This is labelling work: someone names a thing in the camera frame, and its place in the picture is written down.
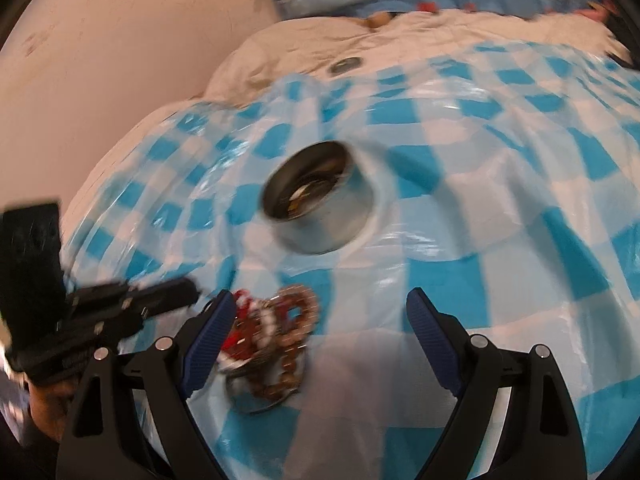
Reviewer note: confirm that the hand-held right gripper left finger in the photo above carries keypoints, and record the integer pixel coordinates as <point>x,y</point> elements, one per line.
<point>210,340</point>

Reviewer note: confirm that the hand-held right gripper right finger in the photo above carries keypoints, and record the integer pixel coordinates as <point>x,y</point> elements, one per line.
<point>432,340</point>

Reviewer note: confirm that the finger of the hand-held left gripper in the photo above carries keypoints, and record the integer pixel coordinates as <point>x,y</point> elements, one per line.
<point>165,297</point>

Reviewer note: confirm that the silver metal bangle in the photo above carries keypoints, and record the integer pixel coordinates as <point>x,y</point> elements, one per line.
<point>255,392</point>

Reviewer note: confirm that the round metal tin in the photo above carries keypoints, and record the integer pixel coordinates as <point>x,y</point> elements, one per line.
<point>315,200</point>

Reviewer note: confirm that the person's left hand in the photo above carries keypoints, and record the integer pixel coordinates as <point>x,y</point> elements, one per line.
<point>47,405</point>

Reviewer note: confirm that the blue checked plastic sheet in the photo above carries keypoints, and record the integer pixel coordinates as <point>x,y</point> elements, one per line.
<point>475,210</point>

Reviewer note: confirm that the white bedsheet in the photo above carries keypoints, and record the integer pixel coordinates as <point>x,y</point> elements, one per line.
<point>425,35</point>

